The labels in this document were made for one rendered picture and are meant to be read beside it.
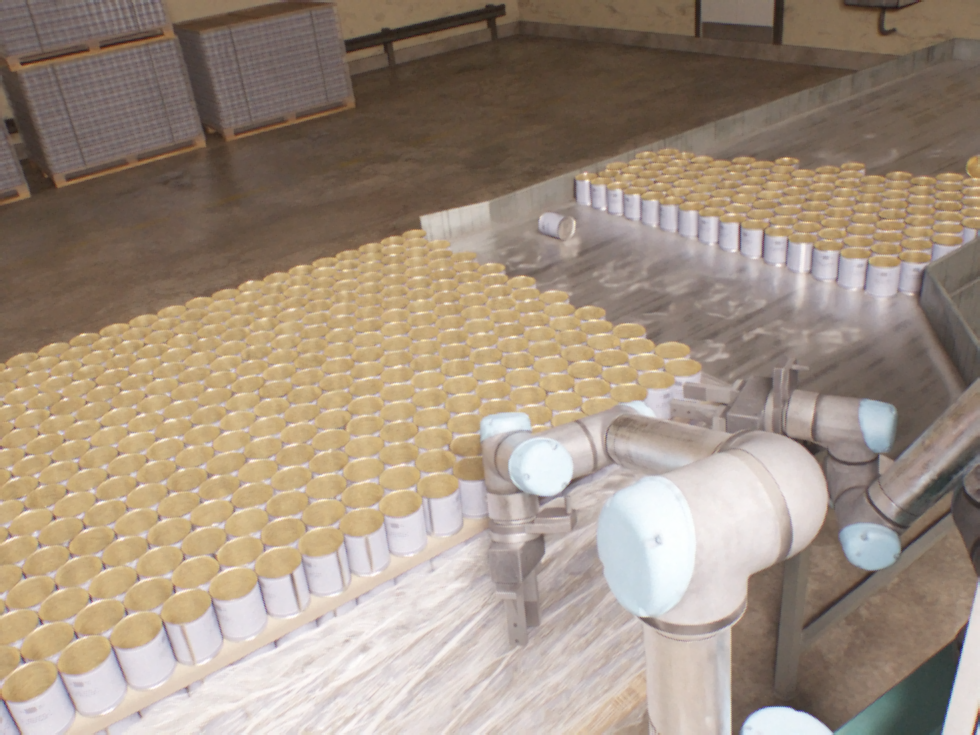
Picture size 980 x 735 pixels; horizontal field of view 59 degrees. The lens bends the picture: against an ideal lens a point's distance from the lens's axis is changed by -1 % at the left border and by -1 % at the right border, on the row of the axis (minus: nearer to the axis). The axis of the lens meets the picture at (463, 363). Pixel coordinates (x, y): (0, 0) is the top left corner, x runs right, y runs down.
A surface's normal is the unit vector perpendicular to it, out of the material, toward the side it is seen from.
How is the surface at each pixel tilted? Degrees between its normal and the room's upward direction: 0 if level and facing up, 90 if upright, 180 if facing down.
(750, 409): 4
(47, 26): 90
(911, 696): 0
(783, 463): 20
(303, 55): 90
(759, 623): 0
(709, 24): 90
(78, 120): 88
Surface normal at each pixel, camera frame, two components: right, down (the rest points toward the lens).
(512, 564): -0.34, 0.11
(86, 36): 0.58, 0.34
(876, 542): -0.21, 0.51
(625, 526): -0.93, 0.17
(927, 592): -0.12, -0.86
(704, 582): 0.34, 0.43
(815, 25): -0.82, 0.36
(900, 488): -0.77, 0.03
